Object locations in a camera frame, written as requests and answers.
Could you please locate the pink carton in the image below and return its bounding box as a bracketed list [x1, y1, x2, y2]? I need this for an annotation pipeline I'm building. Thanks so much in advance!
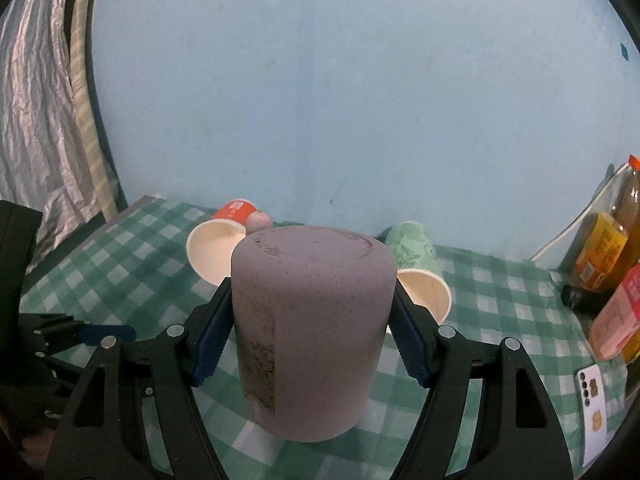
[588, 262, 640, 362]

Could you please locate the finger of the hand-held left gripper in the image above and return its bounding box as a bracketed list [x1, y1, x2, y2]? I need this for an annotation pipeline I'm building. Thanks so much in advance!
[20, 312, 137, 361]

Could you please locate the green patterned paper cup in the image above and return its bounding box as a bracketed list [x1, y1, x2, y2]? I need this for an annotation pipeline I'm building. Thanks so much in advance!
[384, 220, 453, 325]

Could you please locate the orange-capped drink bottle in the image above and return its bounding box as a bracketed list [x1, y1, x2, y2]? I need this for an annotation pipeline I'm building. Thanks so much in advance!
[612, 154, 640, 242]

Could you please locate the silver foil curtain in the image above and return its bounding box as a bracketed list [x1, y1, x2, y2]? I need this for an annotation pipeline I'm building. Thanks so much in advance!
[0, 0, 109, 228]

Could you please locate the small pink ball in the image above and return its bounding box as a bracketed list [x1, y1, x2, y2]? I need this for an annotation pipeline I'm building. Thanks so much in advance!
[246, 211, 272, 235]

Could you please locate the beige foam strip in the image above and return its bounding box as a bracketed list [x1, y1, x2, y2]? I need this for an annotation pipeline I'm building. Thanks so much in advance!
[67, 0, 119, 217]

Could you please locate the red paper cup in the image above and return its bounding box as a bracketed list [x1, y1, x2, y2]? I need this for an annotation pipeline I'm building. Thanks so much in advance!
[187, 198, 261, 287]

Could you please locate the green checked tablecloth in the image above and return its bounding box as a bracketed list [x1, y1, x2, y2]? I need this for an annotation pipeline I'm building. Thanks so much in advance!
[19, 195, 632, 480]

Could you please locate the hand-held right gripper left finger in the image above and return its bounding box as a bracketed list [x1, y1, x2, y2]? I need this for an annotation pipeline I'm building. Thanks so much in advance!
[44, 278, 236, 480]

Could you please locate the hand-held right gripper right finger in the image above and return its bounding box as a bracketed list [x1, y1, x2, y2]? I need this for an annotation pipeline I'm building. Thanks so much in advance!
[387, 285, 574, 480]

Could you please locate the yellow-label dark bottle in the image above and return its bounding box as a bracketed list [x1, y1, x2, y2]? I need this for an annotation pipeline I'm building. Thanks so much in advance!
[560, 212, 630, 312]

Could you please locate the white phone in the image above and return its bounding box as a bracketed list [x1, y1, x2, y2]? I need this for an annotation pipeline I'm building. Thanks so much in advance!
[575, 363, 609, 469]

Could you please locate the grey speckled cup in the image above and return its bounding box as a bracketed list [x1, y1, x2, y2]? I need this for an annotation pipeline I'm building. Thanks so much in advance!
[230, 225, 399, 444]

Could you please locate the white cable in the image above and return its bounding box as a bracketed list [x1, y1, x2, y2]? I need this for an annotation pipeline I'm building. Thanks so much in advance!
[529, 162, 632, 262]

